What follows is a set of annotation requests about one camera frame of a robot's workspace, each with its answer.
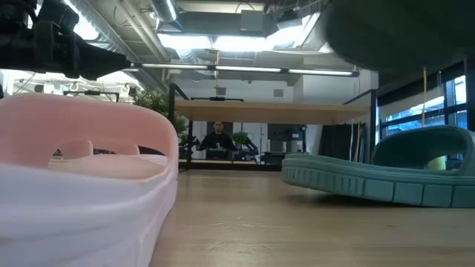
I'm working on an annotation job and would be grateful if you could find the person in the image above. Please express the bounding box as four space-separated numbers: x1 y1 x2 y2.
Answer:
196 121 239 151

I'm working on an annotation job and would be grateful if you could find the white rubber slide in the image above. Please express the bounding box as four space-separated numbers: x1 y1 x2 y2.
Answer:
0 154 180 267

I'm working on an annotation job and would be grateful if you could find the grey ceiling box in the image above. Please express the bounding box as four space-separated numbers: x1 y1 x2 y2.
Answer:
240 10 266 33

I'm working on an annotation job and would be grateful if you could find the green plant in black pot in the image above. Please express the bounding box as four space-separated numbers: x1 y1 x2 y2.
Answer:
133 87 190 146

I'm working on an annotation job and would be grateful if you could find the silver ceiling duct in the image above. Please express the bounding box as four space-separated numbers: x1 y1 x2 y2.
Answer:
150 0 180 24

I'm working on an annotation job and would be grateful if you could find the green rubber slide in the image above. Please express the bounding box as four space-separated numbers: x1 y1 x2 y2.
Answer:
324 0 475 73
281 125 475 209

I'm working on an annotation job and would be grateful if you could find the long linear ceiling light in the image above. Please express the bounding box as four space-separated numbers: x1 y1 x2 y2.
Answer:
131 62 361 78

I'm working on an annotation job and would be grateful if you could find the small background green plant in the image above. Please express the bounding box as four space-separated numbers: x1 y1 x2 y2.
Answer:
232 131 250 148

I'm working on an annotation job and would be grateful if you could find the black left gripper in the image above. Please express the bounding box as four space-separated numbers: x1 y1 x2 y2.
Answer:
0 0 132 81

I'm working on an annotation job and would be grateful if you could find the dark background equipment cabinet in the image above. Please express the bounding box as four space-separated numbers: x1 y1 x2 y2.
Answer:
266 124 308 165

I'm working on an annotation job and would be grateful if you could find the pink rubber slide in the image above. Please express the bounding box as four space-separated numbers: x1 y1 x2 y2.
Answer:
0 92 180 182

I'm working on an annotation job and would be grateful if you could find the wooden shelf black metal frame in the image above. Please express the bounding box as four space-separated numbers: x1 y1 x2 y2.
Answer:
168 83 379 172

